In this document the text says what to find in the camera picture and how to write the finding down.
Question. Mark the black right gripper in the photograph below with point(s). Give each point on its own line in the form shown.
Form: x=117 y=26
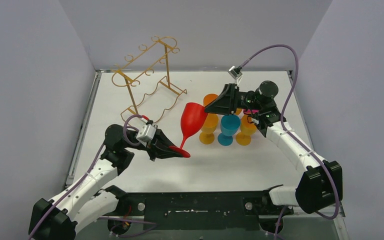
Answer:
x=227 y=102

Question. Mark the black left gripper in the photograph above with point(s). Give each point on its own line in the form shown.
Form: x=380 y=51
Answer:
x=155 y=144

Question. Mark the orange wine glass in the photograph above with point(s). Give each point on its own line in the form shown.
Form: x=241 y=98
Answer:
x=209 y=98

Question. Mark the blue wine glass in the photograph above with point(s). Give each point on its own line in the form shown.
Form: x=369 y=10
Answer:
x=229 y=126

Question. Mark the red wine glass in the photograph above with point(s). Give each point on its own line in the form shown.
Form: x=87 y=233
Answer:
x=191 y=122

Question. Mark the yellow wine glass row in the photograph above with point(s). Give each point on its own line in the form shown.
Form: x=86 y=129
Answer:
x=207 y=136

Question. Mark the pink wine glass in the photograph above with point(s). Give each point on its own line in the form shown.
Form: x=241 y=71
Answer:
x=250 y=111

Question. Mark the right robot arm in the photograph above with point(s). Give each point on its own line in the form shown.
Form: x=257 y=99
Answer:
x=321 y=183

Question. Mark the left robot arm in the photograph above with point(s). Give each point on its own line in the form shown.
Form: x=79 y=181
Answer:
x=67 y=213

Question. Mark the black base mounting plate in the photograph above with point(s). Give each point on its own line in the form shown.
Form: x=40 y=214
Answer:
x=246 y=210

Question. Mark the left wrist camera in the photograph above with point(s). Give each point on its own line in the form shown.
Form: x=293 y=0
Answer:
x=146 y=133

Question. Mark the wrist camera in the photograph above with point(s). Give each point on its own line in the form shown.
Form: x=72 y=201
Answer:
x=236 y=73
x=146 y=133

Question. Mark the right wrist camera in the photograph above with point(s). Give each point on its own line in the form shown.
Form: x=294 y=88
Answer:
x=236 y=73

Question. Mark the gold wire glass rack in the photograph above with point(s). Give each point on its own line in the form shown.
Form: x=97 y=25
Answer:
x=146 y=76

